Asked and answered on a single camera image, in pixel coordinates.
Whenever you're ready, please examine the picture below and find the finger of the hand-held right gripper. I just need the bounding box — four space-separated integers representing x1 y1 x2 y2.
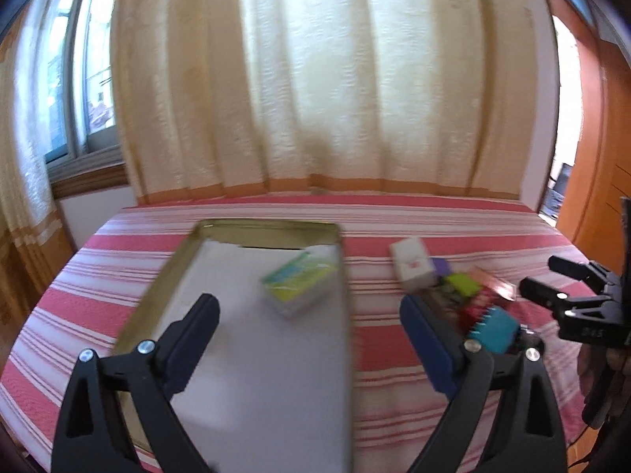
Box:
519 277 613 317
549 255 619 291

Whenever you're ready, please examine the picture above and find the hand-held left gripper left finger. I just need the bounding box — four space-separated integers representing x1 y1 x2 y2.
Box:
52 293 221 473

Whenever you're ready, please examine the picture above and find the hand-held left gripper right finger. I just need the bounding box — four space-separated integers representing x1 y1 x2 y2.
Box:
399 294 568 473

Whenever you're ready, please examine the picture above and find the red packet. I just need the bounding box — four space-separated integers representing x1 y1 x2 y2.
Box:
456 266 517 333

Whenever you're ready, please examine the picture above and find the teal plastic block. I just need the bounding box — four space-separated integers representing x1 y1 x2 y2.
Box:
466 305 521 354

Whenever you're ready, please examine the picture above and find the lime green box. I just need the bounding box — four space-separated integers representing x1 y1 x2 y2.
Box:
444 273 480 301

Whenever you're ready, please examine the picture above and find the gold metal tray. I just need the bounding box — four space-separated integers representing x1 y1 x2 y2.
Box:
112 219 357 473

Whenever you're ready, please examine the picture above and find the red striped bedsheet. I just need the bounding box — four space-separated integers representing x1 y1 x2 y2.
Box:
0 194 631 473

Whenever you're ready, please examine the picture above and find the white paper tray liner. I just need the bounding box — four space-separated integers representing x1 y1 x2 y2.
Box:
125 240 352 473

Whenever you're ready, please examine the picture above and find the white box with red mark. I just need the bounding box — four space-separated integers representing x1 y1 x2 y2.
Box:
390 237 437 291

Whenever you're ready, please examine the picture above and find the green striped card box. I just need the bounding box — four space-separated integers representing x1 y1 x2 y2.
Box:
260 251 341 318

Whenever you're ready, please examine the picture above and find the orange wooden door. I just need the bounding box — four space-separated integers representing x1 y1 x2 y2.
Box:
542 0 631 277

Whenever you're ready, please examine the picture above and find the wooden window sill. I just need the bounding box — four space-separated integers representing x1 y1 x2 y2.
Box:
49 162 131 201

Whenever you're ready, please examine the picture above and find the cream side curtain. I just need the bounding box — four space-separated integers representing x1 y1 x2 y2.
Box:
0 10 75 326

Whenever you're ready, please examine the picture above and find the cream patterned curtain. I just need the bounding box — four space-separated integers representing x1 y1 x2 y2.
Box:
111 0 540 203

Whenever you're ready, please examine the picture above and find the window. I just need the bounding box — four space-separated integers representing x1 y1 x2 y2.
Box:
47 0 121 163

